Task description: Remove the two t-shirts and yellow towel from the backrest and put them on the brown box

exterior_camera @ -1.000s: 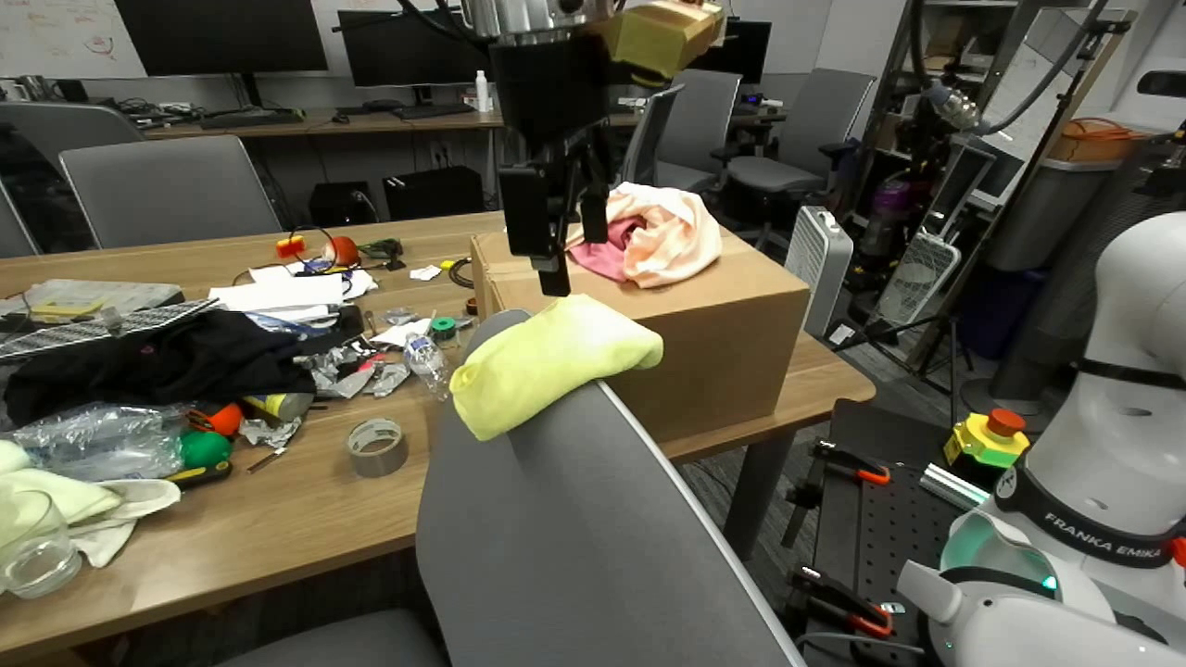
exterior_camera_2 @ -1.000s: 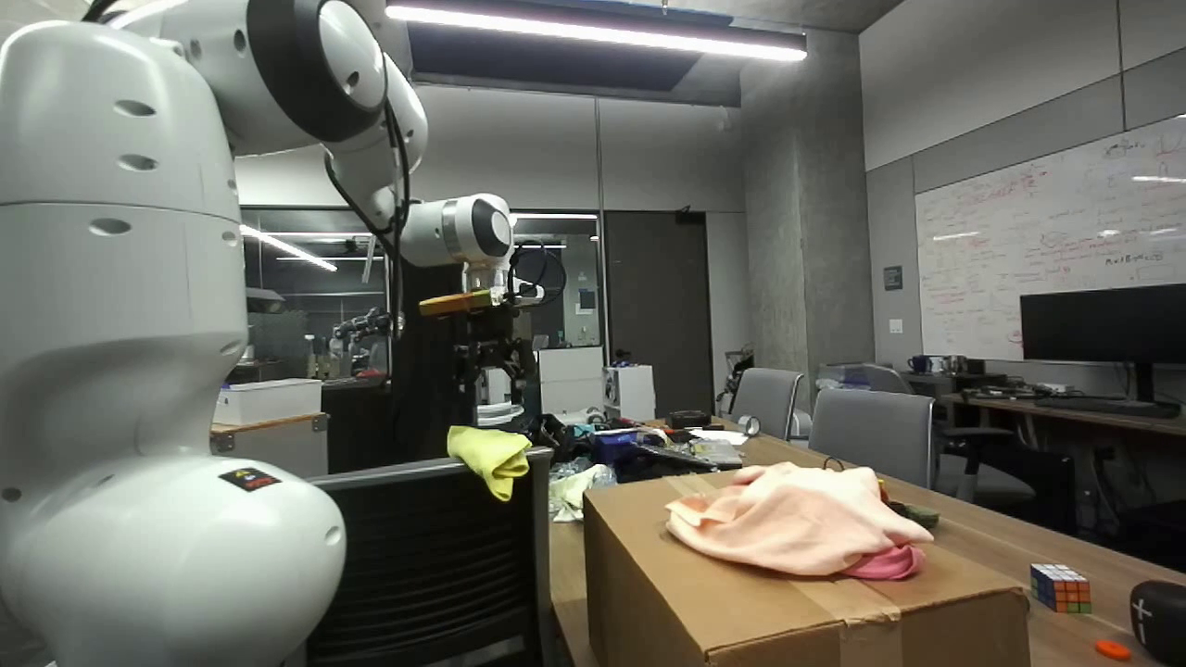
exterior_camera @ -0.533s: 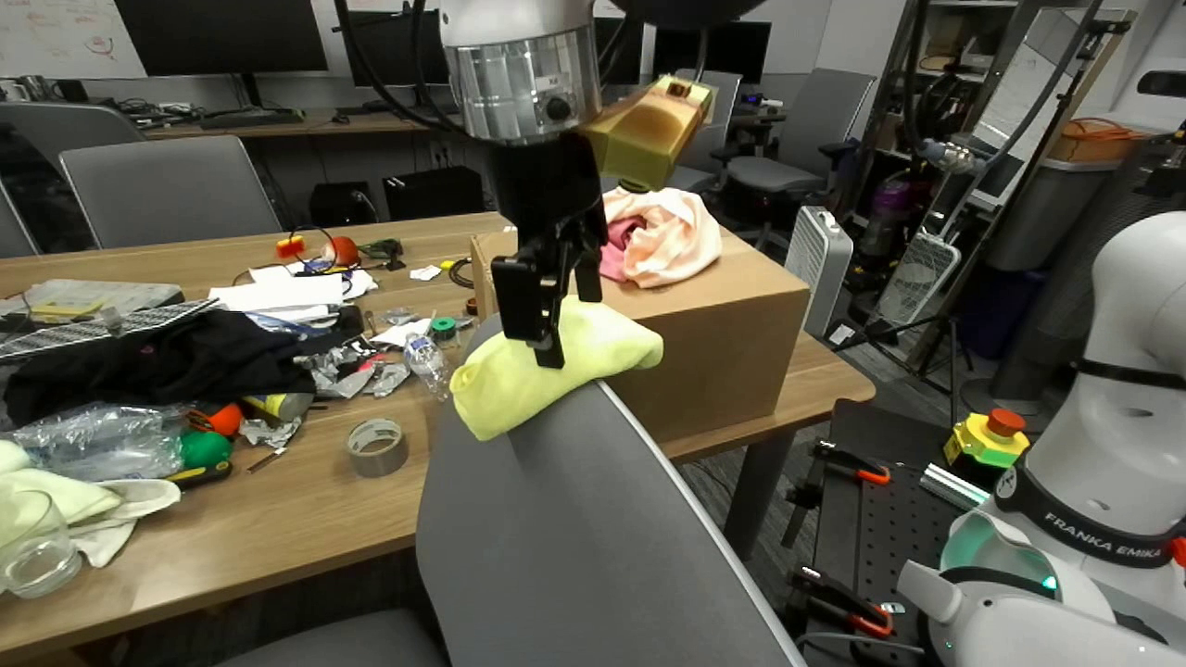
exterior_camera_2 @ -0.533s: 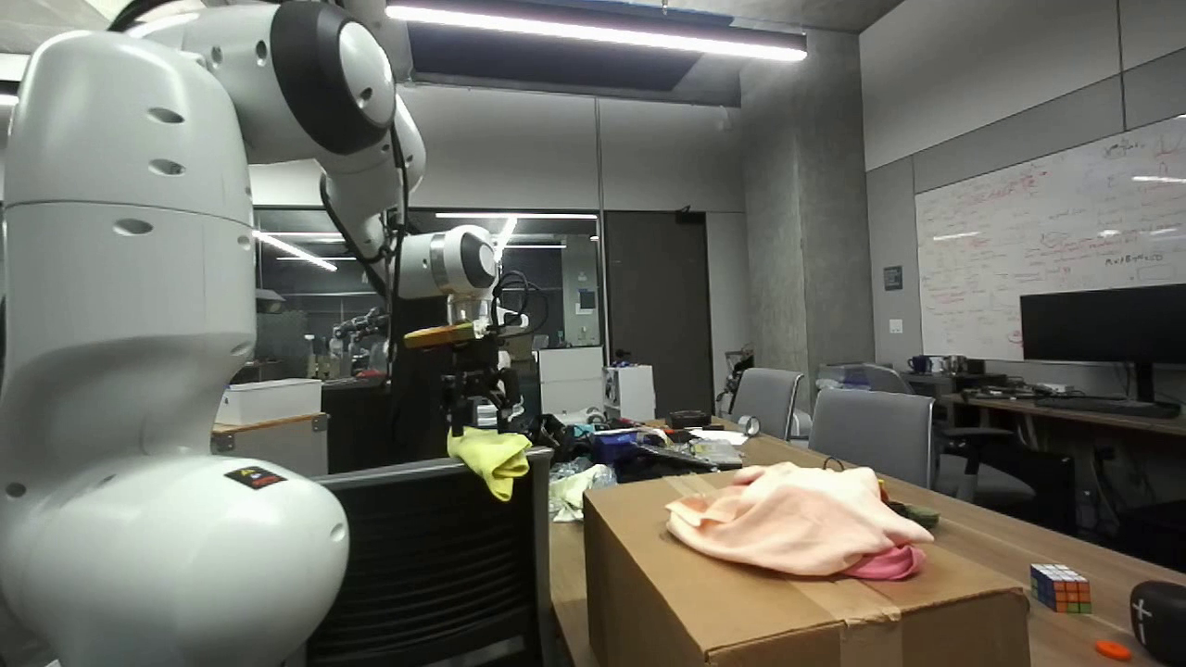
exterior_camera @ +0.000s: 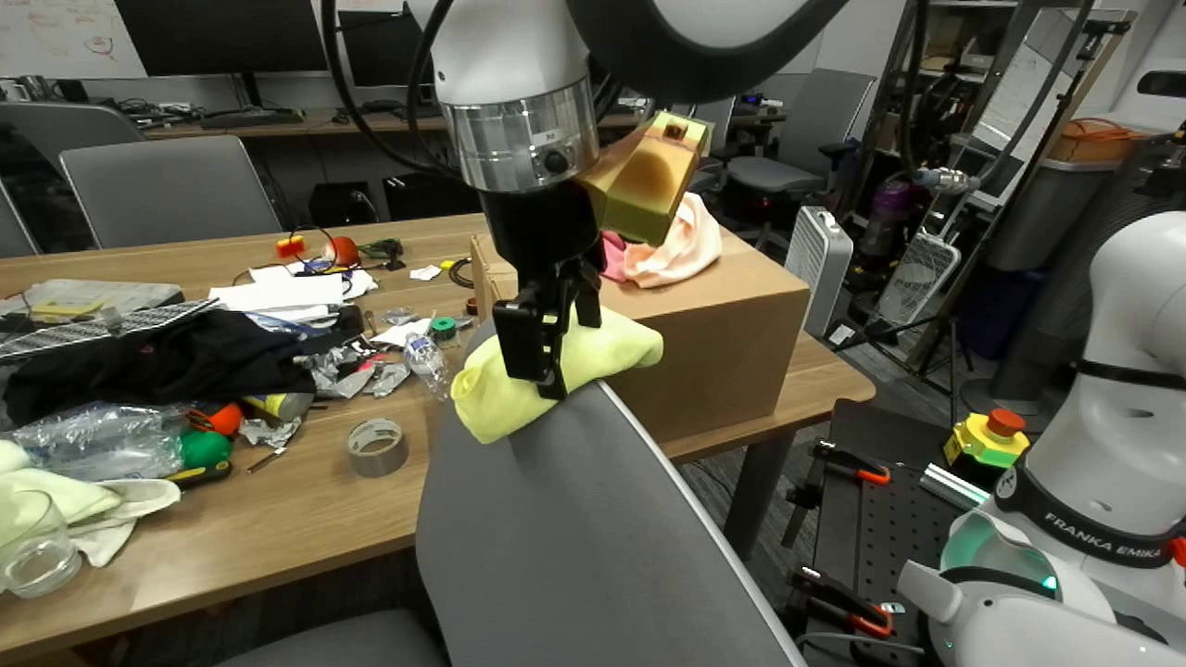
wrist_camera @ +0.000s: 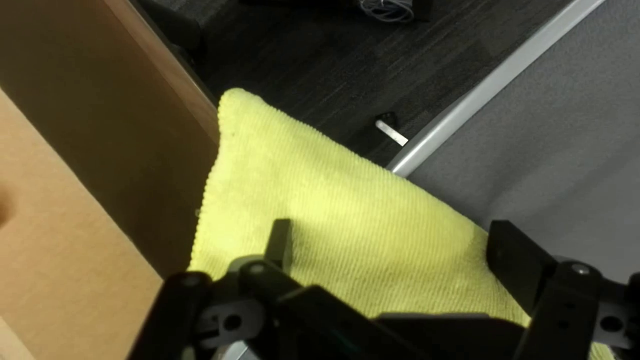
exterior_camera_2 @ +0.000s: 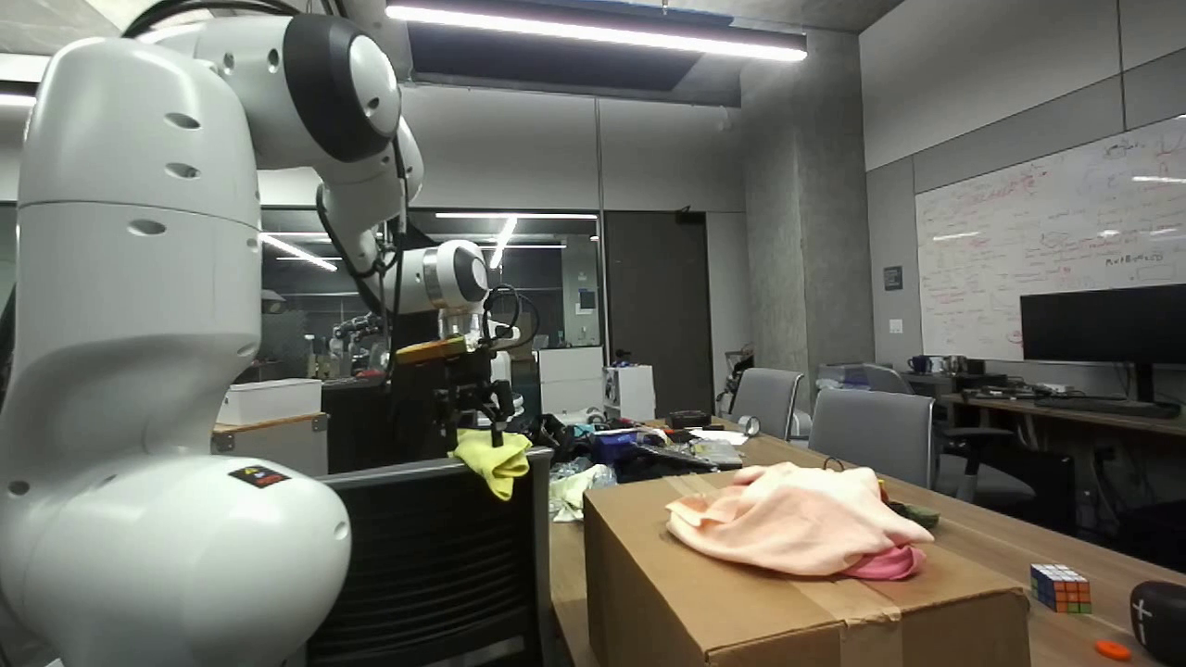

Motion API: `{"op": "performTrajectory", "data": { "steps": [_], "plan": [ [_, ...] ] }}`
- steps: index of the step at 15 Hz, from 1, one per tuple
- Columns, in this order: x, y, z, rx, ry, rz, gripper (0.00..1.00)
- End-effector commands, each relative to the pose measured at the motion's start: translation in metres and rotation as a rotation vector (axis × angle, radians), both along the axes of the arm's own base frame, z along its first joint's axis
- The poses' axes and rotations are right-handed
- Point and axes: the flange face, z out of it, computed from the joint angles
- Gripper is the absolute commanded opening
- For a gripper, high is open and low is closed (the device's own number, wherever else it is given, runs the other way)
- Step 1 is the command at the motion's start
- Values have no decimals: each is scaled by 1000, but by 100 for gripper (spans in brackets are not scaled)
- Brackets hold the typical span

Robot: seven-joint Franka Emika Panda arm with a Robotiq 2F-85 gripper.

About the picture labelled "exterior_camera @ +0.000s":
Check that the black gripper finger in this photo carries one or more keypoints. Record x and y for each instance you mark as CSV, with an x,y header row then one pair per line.
x,y
540,345
586,296

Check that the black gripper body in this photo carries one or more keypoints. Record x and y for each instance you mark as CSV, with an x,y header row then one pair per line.
x,y
541,243

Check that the yellow towel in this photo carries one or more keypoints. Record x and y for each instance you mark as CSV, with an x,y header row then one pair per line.
x,y
493,403

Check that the peach t-shirt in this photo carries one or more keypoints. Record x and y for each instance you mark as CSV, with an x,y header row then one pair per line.
x,y
673,253

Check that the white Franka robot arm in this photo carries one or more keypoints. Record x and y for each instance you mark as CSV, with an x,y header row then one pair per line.
x,y
521,61

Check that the large cardboard box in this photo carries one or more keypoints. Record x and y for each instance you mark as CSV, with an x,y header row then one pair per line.
x,y
728,336

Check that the grey tape roll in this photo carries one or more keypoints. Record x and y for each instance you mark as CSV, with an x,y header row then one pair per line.
x,y
371,468

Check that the white heater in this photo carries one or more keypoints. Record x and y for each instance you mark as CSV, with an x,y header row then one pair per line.
x,y
816,266

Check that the black computer monitor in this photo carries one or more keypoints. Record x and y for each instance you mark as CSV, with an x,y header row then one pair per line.
x,y
224,33
384,48

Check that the small red toy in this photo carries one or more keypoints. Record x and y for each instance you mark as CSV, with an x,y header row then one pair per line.
x,y
289,247

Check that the white papers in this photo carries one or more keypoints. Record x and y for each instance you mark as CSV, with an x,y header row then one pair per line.
x,y
283,295

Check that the wooden desk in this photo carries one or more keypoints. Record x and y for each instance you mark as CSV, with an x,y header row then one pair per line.
x,y
309,125

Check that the black keyboard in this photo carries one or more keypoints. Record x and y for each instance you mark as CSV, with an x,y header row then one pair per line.
x,y
245,117

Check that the green and orange toy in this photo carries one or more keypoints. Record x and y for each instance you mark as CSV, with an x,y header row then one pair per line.
x,y
205,447

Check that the black cloth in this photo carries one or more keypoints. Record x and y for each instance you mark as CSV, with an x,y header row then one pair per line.
x,y
161,363

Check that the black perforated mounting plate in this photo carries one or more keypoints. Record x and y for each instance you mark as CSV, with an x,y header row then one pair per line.
x,y
877,543

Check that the emergency stop button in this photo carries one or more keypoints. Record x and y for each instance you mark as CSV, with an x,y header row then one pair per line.
x,y
987,441

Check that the pale green cloth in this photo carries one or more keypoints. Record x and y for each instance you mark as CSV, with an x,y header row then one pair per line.
x,y
76,501

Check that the grey bin with orange lid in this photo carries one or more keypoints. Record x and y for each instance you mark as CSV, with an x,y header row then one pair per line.
x,y
1086,198

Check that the whiteboard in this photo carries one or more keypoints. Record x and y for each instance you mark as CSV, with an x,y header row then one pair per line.
x,y
62,40

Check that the clear glass jar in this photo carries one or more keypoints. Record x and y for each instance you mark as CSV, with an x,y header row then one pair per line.
x,y
40,560

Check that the yellow wrist camera box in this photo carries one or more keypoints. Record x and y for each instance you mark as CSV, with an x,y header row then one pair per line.
x,y
641,188

